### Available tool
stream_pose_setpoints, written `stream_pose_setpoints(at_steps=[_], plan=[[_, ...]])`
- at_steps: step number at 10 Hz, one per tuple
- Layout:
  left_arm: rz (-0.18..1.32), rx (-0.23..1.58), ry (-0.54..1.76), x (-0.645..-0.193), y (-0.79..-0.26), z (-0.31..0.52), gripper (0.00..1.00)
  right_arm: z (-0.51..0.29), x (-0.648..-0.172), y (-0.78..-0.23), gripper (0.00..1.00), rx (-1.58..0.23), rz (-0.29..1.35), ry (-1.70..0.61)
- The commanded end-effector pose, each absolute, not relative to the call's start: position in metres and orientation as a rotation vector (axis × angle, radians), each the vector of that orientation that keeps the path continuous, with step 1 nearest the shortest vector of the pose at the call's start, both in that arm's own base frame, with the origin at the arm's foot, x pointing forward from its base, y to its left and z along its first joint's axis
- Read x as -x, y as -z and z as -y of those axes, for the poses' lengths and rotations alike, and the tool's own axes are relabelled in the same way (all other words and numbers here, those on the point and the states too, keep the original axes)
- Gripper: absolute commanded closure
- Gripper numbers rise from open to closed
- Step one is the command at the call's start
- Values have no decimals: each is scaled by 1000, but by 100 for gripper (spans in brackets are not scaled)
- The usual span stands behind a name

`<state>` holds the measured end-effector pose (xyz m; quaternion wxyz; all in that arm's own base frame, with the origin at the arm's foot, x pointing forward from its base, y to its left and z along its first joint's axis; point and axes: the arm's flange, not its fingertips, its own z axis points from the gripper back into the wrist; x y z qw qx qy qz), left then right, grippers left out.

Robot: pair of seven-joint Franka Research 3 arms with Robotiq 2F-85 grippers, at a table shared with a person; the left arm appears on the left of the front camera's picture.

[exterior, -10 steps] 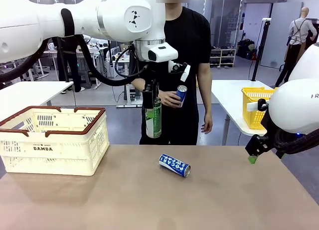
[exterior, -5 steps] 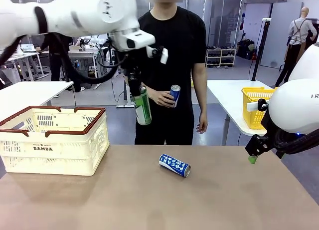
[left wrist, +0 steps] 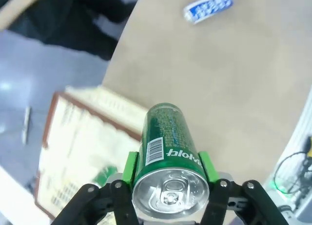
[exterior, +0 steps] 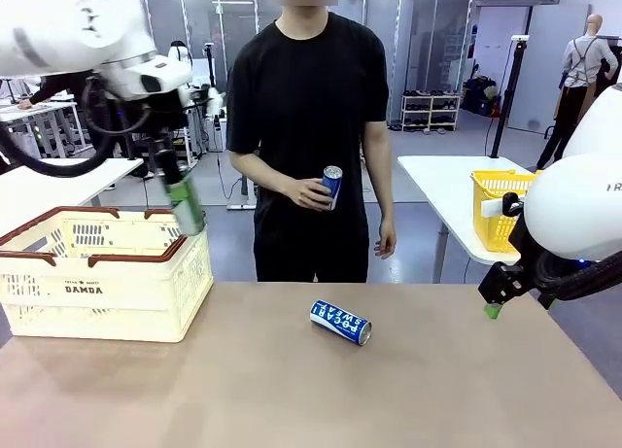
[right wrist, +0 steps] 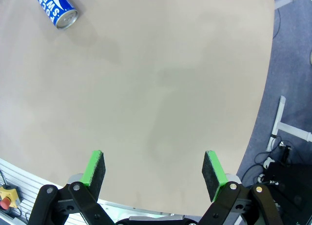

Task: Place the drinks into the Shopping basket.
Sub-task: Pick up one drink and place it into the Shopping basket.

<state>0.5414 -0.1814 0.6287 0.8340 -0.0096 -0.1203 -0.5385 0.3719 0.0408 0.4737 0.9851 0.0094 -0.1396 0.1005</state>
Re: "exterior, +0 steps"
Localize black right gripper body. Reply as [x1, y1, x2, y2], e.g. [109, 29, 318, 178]
[477, 260, 531, 306]

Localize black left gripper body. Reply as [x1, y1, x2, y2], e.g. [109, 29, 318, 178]
[143, 124, 180, 178]

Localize green drink can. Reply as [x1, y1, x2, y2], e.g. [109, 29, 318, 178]
[164, 173, 206, 238]

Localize blue Pocari Sweat can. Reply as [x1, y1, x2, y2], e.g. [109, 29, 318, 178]
[321, 165, 344, 212]
[309, 298, 373, 347]

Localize person's left forearm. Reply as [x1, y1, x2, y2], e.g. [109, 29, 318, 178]
[366, 165, 394, 224]

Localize person's right forearm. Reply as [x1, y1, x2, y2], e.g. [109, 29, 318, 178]
[229, 151, 300, 204]

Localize yellow plastic basket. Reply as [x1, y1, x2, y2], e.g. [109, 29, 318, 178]
[469, 169, 541, 254]

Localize person's left hand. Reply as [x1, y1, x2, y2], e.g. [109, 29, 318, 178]
[372, 218, 398, 260]

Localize person's right hand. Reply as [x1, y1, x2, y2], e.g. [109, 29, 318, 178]
[286, 175, 335, 211]

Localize white work table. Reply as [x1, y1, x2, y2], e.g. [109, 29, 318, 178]
[0, 156, 146, 221]

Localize white side table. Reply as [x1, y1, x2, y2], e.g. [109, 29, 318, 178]
[397, 155, 541, 284]

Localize background person with black cap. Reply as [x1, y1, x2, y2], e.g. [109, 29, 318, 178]
[18, 70, 106, 110]

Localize person in black t-shirt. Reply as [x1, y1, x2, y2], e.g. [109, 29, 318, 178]
[225, 0, 390, 284]

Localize white shoe rack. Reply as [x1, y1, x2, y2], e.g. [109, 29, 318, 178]
[400, 92, 462, 133]

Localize pile of black bags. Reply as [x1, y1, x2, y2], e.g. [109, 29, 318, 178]
[462, 76, 501, 118]

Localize mannequin with grey apron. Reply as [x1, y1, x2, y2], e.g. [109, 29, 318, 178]
[536, 14, 622, 171]

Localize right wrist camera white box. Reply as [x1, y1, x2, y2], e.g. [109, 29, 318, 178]
[481, 192, 527, 220]

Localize right arm black cable bundle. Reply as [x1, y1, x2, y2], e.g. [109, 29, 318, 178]
[532, 250, 622, 309]

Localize arm black cable bundle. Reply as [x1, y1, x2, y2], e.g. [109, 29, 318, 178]
[0, 73, 152, 178]
[532, 250, 622, 309]

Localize thin black camera stand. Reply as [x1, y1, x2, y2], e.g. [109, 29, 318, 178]
[203, 42, 220, 153]

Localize left arm black cable bundle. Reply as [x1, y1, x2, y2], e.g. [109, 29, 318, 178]
[0, 73, 152, 178]

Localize cream shopping basket brown handles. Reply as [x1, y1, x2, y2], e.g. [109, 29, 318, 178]
[0, 206, 216, 344]

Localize black tripod pole with camera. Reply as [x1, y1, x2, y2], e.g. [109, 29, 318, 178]
[489, 35, 531, 159]

